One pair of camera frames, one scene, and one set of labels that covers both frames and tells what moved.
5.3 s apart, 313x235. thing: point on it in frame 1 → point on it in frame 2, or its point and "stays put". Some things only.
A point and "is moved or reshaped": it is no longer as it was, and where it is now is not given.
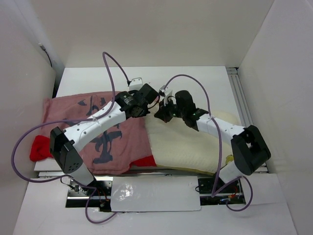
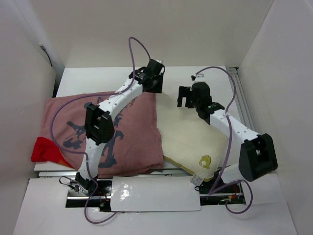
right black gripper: (162, 113) → (184, 91)
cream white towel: (176, 144) is moved or reshaped
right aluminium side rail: (234, 75) stays put
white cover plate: (151, 193) stays put
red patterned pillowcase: (116, 151) is moved or reshaped
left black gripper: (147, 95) → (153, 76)
